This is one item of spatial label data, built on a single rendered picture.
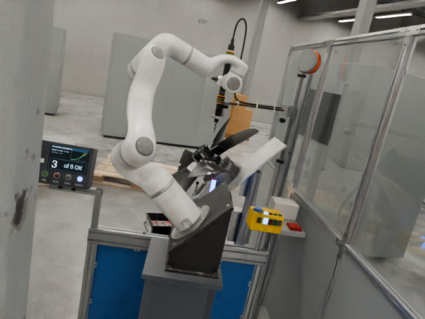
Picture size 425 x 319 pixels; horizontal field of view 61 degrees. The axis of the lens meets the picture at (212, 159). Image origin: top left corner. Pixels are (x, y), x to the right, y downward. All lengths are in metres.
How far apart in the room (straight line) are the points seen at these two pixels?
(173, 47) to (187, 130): 6.22
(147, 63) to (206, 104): 6.38
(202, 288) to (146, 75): 0.85
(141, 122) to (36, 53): 1.16
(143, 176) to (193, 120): 6.41
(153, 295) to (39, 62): 1.30
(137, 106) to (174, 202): 0.39
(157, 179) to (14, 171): 1.16
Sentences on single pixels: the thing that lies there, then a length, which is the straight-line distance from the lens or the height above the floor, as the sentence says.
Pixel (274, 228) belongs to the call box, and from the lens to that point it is 1.85.
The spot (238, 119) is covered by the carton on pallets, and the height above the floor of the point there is 0.55.
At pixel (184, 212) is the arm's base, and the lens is 1.40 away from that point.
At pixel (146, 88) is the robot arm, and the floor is 1.57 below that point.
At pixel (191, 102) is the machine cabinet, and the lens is 7.71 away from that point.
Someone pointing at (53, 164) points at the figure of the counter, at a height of 1.16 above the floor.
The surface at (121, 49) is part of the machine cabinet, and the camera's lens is 7.41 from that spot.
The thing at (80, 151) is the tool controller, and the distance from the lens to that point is 1.71.
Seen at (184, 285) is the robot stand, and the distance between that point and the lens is 1.44.
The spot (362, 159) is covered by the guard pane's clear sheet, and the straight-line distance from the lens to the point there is 1.96.
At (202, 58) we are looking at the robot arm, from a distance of 1.68.
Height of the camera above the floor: 1.69
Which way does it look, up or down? 13 degrees down
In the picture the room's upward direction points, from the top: 12 degrees clockwise
